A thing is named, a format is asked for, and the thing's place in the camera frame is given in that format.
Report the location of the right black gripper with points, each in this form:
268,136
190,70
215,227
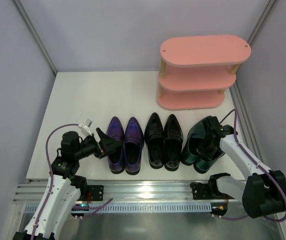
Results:
208,141

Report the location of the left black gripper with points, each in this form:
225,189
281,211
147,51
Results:
100,148

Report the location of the green metallic shoe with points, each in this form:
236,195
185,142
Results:
195,136
202,166

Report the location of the black glossy shoe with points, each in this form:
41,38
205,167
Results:
154,139
173,143

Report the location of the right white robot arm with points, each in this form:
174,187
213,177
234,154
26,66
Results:
263,192

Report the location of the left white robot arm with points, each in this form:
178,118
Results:
64,187

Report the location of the purple right shoe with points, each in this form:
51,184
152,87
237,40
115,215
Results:
133,146

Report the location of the pink three-tier shoe shelf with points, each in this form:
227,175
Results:
195,71

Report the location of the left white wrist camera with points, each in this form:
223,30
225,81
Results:
85,127

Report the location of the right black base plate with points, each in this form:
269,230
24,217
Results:
201,191

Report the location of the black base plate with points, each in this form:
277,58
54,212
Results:
92,193
201,191

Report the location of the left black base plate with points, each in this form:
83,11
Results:
92,193

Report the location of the slotted grey cable duct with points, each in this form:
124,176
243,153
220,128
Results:
144,207

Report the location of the aluminium mounting rail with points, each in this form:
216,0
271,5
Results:
158,191

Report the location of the right aluminium frame post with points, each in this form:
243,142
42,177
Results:
267,12

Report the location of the aluminium frame post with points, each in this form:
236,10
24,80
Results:
267,12
28,23

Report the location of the left aluminium frame post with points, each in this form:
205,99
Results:
28,23

